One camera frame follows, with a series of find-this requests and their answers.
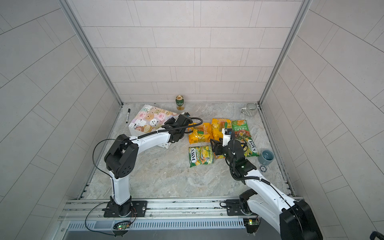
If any large yellow snack bag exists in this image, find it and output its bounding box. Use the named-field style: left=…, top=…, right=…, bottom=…
left=211, top=118, right=232, bottom=141

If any green red snack bag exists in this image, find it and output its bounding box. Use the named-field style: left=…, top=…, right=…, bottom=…
left=232, top=120, right=251, bottom=139

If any green savoria snack bag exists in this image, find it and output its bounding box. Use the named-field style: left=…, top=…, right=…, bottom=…
left=240, top=137, right=259, bottom=157

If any orange yellow snack bag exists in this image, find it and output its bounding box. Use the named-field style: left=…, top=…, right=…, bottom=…
left=189, top=123, right=214, bottom=144

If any white paper bag pig print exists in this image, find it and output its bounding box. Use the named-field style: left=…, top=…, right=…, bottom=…
left=129, top=105, right=178, bottom=154

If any dark green snack bag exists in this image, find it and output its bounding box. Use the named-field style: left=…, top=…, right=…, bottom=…
left=189, top=145, right=214, bottom=167

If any orange blue snack bag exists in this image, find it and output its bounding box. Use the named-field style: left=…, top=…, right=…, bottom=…
left=214, top=152, right=225, bottom=159

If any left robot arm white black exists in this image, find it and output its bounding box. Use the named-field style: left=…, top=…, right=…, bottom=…
left=103, top=113, right=203, bottom=218

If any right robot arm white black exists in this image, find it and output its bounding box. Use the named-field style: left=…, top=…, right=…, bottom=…
left=211, top=129, right=323, bottom=240

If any green drink can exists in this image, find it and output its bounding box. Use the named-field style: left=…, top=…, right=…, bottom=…
left=176, top=95, right=185, bottom=111

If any striped ceramic mug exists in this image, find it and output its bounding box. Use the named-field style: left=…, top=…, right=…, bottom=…
left=241, top=103, right=258, bottom=117

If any teal ceramic cup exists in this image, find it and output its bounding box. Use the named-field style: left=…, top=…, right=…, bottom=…
left=258, top=150, right=275, bottom=166

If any black marker pen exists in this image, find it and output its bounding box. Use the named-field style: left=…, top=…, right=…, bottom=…
left=126, top=108, right=131, bottom=124

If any right circuit board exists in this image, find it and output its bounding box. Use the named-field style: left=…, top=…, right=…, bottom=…
left=243, top=218, right=261, bottom=234

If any circuit board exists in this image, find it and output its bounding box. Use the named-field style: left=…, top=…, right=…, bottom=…
left=113, top=221, right=131, bottom=231
left=243, top=218, right=261, bottom=234

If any left circuit board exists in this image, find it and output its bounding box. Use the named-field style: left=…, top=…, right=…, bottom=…
left=113, top=221, right=131, bottom=231

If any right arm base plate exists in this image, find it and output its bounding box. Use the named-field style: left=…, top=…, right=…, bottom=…
left=220, top=199, right=246, bottom=216

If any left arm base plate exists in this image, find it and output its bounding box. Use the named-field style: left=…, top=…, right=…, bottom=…
left=102, top=201, right=148, bottom=218

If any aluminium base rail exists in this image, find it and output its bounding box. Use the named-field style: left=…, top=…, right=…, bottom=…
left=59, top=197, right=239, bottom=221

